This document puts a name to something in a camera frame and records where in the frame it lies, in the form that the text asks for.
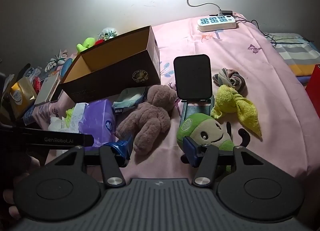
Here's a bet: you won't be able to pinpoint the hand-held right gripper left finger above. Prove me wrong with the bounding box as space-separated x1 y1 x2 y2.
45 134 134 189

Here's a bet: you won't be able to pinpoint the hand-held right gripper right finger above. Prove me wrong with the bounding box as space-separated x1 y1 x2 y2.
181 136 270 188

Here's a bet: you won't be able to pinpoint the green smiling plush toy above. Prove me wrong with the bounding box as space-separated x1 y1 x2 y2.
176 112 251 174

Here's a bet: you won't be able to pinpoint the brown teddy plush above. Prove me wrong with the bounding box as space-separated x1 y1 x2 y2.
116 84 178 157

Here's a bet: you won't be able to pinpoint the white plastic bag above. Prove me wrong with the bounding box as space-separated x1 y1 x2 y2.
66 102 89 132

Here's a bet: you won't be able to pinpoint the light blue cloth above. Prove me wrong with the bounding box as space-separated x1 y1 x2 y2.
112 87 148 115

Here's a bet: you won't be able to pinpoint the yellow towel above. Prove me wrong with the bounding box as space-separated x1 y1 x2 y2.
210 84 262 138

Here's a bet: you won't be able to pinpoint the brown cardboard box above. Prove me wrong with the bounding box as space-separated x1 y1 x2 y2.
59 25 162 104

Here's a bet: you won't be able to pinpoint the grey striped knotted cloth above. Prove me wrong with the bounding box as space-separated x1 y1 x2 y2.
212 67 247 94

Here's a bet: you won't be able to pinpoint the person's left hand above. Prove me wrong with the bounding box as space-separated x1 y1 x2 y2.
0 151 42 220

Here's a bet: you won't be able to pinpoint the purple tissue pack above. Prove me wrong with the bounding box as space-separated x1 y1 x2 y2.
77 99 118 147

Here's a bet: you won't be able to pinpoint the grey flat box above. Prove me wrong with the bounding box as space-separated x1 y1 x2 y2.
34 74 62 107

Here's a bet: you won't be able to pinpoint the gold paper bag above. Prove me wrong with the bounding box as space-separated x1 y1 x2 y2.
9 76 38 119

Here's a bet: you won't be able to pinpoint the red packet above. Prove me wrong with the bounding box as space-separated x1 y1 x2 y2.
32 76 43 94

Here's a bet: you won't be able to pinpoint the blue white striped cloth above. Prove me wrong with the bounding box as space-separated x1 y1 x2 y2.
21 67 40 82

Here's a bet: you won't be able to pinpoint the blue glasses case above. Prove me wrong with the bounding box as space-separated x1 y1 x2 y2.
60 58 73 78

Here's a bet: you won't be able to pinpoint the black phone stand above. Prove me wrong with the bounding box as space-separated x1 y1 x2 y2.
173 54 215 124

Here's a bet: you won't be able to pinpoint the knotted white gloves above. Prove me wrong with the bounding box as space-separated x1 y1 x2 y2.
44 49 68 72

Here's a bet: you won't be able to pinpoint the green frog plush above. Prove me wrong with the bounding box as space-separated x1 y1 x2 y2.
76 37 97 54

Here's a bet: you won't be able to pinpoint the white panda plush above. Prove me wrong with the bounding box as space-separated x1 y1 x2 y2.
99 28 118 40

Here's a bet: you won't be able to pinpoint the white power strip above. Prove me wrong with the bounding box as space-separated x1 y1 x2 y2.
197 14 238 32

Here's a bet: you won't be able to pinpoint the red box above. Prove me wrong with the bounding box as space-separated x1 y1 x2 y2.
305 64 320 118

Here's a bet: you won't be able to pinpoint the striped blanket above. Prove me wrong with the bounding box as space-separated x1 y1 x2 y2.
265 33 320 87

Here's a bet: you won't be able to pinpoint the black cables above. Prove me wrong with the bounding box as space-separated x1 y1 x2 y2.
235 19 278 47

